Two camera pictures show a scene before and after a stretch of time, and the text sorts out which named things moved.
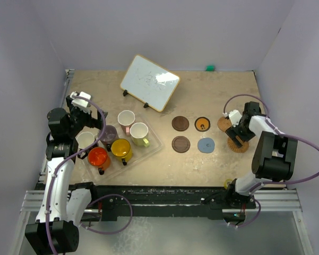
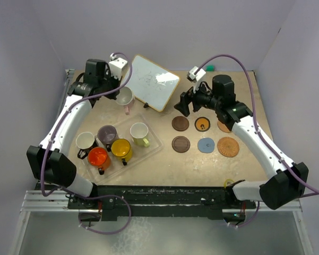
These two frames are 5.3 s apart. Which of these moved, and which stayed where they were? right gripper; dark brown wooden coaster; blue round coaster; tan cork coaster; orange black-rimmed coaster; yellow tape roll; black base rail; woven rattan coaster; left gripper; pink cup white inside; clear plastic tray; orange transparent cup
Moved: left gripper; right gripper; pink cup white inside; woven rattan coaster
Stayed: black base rail; tan cork coaster; yellow tape roll; clear plastic tray; orange transparent cup; orange black-rimmed coaster; blue round coaster; dark brown wooden coaster
